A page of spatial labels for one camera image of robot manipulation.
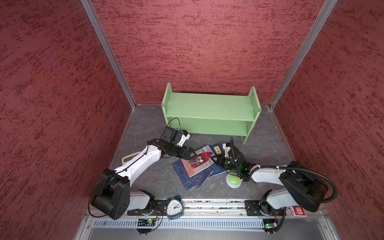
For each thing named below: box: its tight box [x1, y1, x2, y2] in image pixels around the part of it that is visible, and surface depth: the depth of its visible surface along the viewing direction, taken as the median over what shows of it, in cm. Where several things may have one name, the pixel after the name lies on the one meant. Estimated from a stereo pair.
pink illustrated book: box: [180, 145, 215, 178], surface depth 88 cm
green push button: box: [226, 172, 242, 189], surface depth 83 cm
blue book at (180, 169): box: [171, 158, 196, 192], surface depth 86 cm
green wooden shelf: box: [161, 82, 262, 145], surface depth 87 cm
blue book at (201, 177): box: [177, 158, 214, 189], surface depth 85 cm
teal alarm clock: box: [164, 193, 184, 221], surface depth 72 cm
